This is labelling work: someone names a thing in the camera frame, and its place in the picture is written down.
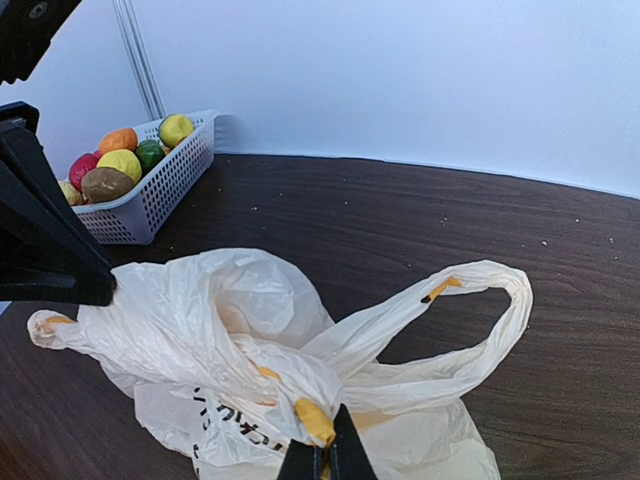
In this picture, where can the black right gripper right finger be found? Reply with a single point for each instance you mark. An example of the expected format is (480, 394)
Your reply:
(347, 457)

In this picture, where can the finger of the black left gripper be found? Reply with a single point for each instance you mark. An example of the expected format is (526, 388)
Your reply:
(27, 28)
(46, 252)

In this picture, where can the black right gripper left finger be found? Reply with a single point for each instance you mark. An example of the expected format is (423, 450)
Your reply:
(302, 462)

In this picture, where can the cream printed plastic bag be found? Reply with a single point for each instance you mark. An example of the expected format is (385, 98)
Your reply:
(232, 360)

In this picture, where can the orange toy fruit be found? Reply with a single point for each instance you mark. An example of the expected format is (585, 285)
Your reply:
(122, 139)

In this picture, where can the pale yellow toy fruit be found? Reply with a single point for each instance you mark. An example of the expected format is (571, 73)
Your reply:
(72, 195)

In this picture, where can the red toy fruit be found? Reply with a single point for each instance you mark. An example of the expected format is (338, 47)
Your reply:
(81, 167)

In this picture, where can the yellow green toy fruit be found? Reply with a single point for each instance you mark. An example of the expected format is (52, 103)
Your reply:
(174, 129)

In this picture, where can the brown toy potato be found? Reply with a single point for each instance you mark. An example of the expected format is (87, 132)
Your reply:
(105, 184)

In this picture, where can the white perforated plastic basket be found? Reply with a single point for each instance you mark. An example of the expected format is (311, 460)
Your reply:
(136, 217)

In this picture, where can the yellow toy lemon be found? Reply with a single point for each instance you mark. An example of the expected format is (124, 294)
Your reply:
(123, 160)

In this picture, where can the green toy pepper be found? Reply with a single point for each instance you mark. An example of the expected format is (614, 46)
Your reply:
(149, 153)

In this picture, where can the left aluminium frame post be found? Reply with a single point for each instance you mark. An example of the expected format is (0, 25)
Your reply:
(138, 58)

